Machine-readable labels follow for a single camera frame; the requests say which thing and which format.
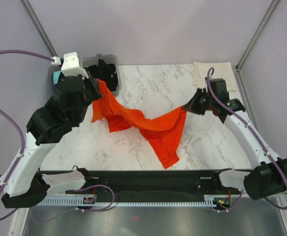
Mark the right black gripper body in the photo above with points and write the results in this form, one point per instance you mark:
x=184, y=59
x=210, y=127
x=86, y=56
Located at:
x=202, y=102

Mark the left aluminium frame post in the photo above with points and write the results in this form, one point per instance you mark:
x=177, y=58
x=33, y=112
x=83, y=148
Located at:
x=38, y=26

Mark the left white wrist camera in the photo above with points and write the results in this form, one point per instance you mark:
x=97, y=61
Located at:
x=71, y=65

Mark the orange t-shirt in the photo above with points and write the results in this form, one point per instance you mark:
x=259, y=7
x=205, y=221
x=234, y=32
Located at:
x=163, y=133

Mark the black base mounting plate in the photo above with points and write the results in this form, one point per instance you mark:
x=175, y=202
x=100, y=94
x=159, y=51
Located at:
x=153, y=185

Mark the cream folded cloth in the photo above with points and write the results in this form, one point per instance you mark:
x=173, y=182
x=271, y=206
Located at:
x=221, y=70

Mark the white slotted cable duct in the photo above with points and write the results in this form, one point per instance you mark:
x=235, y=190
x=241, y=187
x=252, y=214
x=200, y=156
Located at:
x=84, y=201

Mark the black garment in bin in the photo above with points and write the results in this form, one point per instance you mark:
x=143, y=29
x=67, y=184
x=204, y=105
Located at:
x=105, y=72

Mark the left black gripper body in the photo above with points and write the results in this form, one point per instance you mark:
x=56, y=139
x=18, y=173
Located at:
x=91, y=92

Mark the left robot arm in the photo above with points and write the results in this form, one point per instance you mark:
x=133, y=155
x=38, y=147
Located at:
x=23, y=184

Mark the right aluminium frame post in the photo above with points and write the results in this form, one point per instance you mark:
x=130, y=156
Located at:
x=257, y=33

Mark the aluminium frame post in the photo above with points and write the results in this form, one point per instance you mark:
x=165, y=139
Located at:
x=257, y=33
x=38, y=26

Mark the clear plastic storage bin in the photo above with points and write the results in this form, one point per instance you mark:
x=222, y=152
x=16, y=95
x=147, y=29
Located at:
x=92, y=61

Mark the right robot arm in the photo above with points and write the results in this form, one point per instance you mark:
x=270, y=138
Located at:
x=269, y=172

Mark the teal garment in bin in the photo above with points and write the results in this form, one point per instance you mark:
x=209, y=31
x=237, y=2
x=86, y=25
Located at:
x=56, y=76

